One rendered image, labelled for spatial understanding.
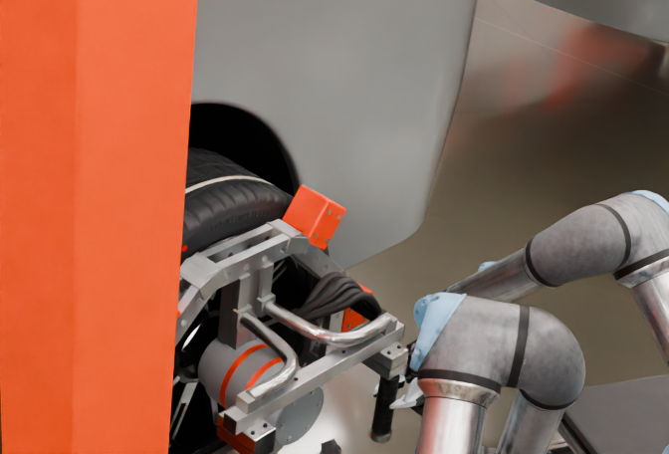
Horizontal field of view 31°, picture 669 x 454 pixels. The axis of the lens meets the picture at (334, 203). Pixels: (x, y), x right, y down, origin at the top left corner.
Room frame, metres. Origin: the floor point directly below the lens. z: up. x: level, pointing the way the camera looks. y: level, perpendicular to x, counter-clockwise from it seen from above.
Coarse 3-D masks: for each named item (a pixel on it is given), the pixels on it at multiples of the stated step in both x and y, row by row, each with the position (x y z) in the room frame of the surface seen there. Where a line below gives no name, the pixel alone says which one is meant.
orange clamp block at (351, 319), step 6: (366, 288) 2.07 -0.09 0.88; (372, 294) 2.06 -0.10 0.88; (348, 312) 2.00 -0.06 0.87; (354, 312) 2.02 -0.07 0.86; (348, 318) 2.01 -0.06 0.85; (354, 318) 2.02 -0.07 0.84; (360, 318) 2.04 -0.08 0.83; (342, 324) 1.99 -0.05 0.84; (348, 324) 2.01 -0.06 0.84; (354, 324) 2.02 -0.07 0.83; (342, 330) 2.00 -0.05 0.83; (348, 330) 2.01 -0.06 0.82
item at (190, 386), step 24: (288, 264) 2.01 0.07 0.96; (288, 288) 2.04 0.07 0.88; (216, 312) 1.87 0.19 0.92; (216, 336) 1.92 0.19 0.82; (288, 336) 2.02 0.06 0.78; (192, 360) 1.88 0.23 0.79; (192, 384) 1.83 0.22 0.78; (192, 408) 1.94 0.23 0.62; (216, 408) 1.88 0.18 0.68; (192, 432) 1.87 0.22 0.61; (216, 432) 1.88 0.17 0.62
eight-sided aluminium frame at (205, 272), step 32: (288, 224) 1.89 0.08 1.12; (192, 256) 1.74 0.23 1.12; (224, 256) 1.78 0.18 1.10; (256, 256) 1.78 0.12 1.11; (320, 256) 1.92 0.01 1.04; (192, 288) 1.68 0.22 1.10; (192, 320) 1.67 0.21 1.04; (320, 320) 2.00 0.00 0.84; (320, 352) 1.97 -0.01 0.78; (224, 448) 1.83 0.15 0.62
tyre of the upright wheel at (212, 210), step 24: (192, 168) 1.95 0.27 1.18; (216, 168) 1.98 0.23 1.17; (240, 168) 2.04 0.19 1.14; (192, 192) 1.86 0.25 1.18; (216, 192) 1.87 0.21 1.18; (240, 192) 1.89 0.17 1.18; (264, 192) 1.92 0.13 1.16; (192, 216) 1.79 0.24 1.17; (216, 216) 1.82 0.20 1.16; (240, 216) 1.86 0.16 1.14; (264, 216) 1.91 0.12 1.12; (192, 240) 1.78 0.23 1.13; (216, 240) 1.82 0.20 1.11
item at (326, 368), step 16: (384, 336) 1.78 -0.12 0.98; (400, 336) 1.82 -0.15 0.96; (336, 352) 1.71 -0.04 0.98; (352, 352) 1.72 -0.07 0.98; (368, 352) 1.75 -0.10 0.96; (304, 368) 1.66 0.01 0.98; (320, 368) 1.66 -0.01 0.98; (336, 368) 1.68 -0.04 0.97; (288, 384) 1.61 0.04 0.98; (304, 384) 1.62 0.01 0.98; (320, 384) 1.65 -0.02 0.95; (272, 400) 1.56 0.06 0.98; (288, 400) 1.59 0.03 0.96; (224, 416) 1.52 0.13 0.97; (240, 416) 1.51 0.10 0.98; (256, 416) 1.53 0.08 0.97
